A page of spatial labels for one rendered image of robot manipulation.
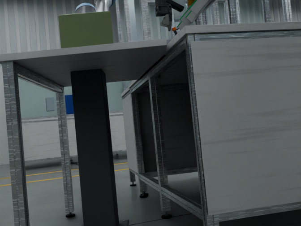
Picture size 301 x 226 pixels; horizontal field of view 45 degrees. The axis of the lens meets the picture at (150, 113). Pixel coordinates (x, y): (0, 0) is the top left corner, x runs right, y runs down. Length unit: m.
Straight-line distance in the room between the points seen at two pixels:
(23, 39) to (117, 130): 4.28
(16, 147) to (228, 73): 0.89
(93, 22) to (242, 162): 1.04
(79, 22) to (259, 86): 0.98
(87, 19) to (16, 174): 0.85
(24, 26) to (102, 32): 8.48
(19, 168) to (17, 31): 8.86
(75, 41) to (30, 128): 5.05
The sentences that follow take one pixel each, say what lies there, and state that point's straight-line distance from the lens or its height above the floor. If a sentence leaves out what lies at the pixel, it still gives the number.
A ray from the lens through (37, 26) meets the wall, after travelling 10.37.
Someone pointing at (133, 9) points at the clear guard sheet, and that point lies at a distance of 3.57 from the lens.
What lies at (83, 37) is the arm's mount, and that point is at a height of 0.99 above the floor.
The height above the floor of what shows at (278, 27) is 0.84.
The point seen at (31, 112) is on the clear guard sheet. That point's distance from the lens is 6.91.
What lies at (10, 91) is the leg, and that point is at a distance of 1.59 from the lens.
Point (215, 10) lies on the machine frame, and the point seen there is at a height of 1.43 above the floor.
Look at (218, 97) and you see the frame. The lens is 1.35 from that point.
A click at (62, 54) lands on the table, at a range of 1.53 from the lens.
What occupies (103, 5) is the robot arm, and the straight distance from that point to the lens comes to 2.37.
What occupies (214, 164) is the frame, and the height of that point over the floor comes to 0.35.
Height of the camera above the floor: 0.49
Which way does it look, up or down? 3 degrees up
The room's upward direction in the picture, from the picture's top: 6 degrees counter-clockwise
